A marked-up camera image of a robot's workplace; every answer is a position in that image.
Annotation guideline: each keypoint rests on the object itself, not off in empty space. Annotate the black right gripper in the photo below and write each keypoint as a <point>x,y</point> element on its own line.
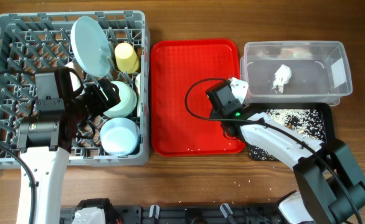
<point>215,114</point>

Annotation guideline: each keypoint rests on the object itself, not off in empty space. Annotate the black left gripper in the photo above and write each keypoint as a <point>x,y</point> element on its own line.
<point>101,104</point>

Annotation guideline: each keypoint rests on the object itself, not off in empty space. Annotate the light blue food bowl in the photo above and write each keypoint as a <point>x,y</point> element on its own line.
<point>119,136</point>

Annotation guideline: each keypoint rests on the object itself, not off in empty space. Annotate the white plastic fork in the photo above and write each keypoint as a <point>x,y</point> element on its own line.
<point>138,93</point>

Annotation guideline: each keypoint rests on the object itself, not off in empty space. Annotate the yellow plastic cup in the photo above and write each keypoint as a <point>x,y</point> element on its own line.
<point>126,58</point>

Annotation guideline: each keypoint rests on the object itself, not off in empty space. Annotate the light blue plate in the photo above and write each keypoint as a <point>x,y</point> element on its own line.
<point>90,46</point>

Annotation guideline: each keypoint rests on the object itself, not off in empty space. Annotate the white napkin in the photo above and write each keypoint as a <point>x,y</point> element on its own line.
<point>282,77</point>

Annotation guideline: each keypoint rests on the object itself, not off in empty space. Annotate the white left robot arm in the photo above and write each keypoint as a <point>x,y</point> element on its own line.
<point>45,140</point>

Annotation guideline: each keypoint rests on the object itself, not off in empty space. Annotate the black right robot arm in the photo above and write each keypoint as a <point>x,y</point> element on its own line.
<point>331,184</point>

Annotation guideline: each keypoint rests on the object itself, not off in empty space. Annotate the grey dishwasher rack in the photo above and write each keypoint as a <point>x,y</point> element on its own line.
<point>33,41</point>

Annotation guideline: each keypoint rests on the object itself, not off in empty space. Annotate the red plastic tray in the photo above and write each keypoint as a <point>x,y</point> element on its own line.
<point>181,72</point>

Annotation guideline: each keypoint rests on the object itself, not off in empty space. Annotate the spilled rice and scraps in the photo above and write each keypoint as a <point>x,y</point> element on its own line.
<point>307,122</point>

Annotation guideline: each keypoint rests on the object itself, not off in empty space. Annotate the black tray bin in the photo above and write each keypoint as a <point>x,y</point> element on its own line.
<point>321,107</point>

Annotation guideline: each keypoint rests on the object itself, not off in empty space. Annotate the clear plastic bin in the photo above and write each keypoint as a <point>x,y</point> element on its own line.
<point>320,71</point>

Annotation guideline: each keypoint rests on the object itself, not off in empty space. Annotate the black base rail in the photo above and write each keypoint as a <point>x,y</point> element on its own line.
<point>251,213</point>

